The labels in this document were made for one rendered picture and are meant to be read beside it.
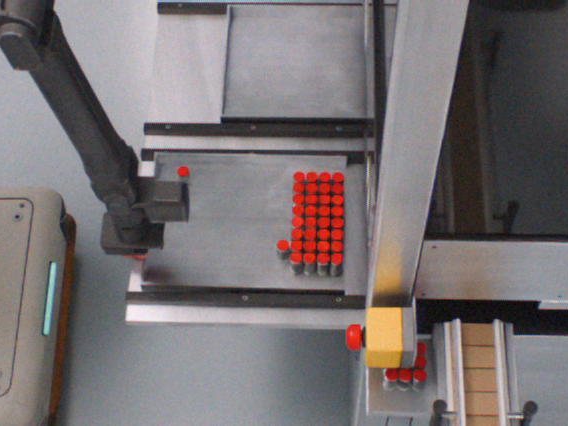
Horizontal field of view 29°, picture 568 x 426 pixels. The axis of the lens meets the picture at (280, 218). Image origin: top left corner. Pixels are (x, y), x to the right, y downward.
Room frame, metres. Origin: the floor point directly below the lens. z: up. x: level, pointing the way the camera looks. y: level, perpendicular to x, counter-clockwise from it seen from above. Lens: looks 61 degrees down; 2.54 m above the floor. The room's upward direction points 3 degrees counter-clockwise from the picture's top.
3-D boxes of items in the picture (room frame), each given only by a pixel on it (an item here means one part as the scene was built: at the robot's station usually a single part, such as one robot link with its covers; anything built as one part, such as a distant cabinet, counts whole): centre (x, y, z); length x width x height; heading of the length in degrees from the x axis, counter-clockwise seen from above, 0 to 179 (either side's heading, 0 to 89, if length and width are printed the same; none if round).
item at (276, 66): (1.24, -0.08, 0.90); 0.34 x 0.26 x 0.04; 86
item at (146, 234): (0.86, 0.24, 1.01); 0.10 x 0.07 x 0.07; 87
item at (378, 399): (0.63, -0.20, 0.87); 0.14 x 0.13 x 0.02; 86
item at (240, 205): (0.91, 0.06, 0.90); 0.34 x 0.26 x 0.04; 86
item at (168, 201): (0.86, 0.20, 1.11); 0.11 x 0.09 x 0.12; 87
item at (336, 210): (0.90, -0.10, 0.90); 0.18 x 0.02 x 0.05; 176
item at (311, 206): (0.90, -0.05, 0.90); 0.18 x 0.02 x 0.05; 176
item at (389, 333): (0.65, -0.16, 1.00); 0.08 x 0.07 x 0.07; 86
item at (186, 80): (1.08, 0.00, 0.87); 0.70 x 0.48 x 0.02; 176
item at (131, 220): (0.86, 0.23, 1.07); 0.07 x 0.06 x 0.07; 87
